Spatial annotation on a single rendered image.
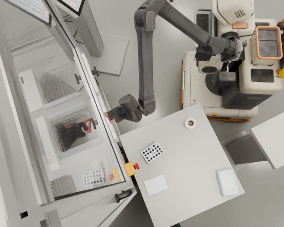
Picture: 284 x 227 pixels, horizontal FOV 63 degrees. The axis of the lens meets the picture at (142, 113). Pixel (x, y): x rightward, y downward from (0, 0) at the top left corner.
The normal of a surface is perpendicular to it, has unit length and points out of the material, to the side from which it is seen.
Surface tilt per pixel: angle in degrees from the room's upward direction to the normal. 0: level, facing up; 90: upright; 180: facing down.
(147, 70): 45
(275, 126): 0
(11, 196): 0
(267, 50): 0
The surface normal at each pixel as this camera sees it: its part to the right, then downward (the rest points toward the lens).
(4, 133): -0.04, -0.25
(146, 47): 0.40, 0.36
